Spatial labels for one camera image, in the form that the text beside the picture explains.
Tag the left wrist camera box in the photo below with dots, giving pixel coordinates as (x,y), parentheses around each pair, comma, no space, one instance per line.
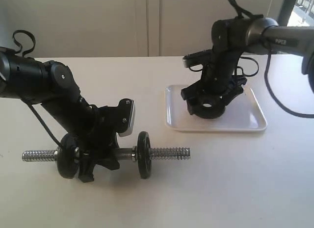
(126,117)

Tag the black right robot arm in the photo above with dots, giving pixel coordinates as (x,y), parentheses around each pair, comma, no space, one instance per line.
(264,36)

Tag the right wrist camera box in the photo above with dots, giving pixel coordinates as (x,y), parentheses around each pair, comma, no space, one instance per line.
(198,58)

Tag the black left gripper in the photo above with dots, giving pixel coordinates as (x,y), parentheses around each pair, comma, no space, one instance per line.
(100,142)

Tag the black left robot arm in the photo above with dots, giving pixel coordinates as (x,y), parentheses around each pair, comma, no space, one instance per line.
(50,84)

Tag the white rectangular tray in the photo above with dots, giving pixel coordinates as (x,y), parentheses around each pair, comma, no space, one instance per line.
(244,114)

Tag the dark window frame post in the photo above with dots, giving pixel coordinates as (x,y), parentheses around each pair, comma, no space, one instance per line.
(285,12)

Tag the chrome threaded dumbbell bar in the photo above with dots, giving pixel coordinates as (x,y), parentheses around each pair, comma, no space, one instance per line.
(121,154)

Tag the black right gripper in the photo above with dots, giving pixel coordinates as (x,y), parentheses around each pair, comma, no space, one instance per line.
(218,78)

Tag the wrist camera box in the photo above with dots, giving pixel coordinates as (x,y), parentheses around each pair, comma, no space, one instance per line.
(126,117)
(198,58)

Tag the black weight plate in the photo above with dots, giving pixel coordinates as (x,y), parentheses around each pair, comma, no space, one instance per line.
(206,107)
(67,157)
(143,155)

